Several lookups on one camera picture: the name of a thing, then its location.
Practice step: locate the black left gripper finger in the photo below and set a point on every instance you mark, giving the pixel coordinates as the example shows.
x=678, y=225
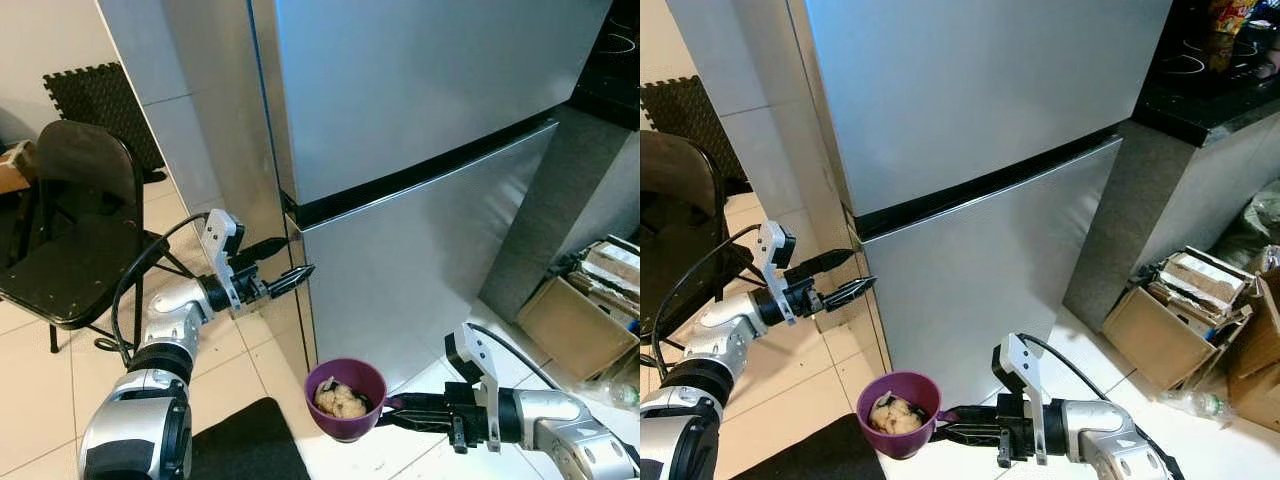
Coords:
x=292, y=280
x=852, y=293
x=818, y=267
x=262, y=252

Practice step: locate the purple plastic bowl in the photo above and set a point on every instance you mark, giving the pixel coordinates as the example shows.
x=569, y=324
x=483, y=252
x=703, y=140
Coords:
x=900, y=448
x=345, y=430

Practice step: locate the beige lumpy food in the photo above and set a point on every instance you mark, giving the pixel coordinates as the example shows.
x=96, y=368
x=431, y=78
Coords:
x=342, y=402
x=895, y=418

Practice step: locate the silver fridge door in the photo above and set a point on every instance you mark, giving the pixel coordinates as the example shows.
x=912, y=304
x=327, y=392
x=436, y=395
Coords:
x=980, y=280
x=420, y=260

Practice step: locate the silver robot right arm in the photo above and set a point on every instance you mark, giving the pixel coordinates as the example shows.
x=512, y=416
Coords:
x=1095, y=425
x=560, y=420

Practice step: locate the silver fridge body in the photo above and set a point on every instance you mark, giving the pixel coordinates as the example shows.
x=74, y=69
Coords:
x=276, y=100
x=815, y=100

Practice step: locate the cardboard box with papers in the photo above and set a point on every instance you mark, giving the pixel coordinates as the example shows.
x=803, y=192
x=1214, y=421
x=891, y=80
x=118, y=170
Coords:
x=570, y=335
x=1150, y=345

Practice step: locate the black floor mat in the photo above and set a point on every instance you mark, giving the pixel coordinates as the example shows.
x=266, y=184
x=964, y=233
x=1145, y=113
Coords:
x=810, y=455
x=250, y=445

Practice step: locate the clear plastic bottle green label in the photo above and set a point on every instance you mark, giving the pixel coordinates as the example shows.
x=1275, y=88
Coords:
x=615, y=395
x=1200, y=405

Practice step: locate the black folding chair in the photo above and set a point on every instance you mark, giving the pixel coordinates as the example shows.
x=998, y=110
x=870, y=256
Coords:
x=70, y=270
x=670, y=170

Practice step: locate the black foam puzzle tile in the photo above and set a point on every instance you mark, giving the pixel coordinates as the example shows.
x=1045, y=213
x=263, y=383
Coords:
x=100, y=110
x=690, y=115

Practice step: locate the silver freezer door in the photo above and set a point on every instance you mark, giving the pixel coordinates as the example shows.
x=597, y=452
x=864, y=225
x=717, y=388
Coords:
x=420, y=80
x=980, y=90

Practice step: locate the grey kitchen counter black top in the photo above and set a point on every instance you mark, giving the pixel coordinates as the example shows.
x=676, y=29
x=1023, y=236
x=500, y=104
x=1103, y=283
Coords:
x=1130, y=220
x=560, y=200

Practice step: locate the large plain cardboard box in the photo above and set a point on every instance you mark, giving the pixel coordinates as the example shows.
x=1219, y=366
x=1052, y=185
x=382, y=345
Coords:
x=1260, y=370

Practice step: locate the brown wooden box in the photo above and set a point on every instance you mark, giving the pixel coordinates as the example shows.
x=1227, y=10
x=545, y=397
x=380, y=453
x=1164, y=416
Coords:
x=15, y=170

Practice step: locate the black induction cooktop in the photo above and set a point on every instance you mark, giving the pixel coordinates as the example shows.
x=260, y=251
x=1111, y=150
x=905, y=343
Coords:
x=1190, y=65
x=615, y=60

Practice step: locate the grey green plastic bag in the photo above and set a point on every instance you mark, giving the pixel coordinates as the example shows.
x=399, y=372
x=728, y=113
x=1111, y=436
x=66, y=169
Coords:
x=1255, y=225

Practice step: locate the colourful snack bag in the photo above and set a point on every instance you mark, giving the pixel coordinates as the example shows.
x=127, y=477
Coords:
x=1228, y=15

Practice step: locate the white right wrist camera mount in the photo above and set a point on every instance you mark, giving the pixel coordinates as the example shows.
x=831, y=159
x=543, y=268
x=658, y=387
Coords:
x=483, y=360
x=1025, y=365

